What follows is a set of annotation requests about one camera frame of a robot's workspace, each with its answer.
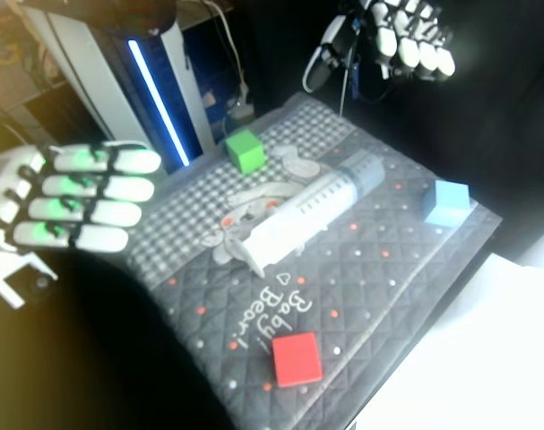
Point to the large clear plastic syringe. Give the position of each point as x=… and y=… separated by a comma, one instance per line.
x=307, y=210

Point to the grey bear print quilt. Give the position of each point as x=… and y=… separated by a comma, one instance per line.
x=343, y=286

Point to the red cube block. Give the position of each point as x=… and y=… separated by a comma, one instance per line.
x=296, y=360

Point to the white tower with blue light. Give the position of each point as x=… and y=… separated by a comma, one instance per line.
x=97, y=89

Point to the dark blurred robot body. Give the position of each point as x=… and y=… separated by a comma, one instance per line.
x=74, y=358

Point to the white power plug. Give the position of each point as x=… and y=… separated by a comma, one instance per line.
x=241, y=109

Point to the blue cube block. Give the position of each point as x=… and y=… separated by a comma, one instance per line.
x=448, y=203

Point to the green cube block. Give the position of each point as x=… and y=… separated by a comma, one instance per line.
x=245, y=152

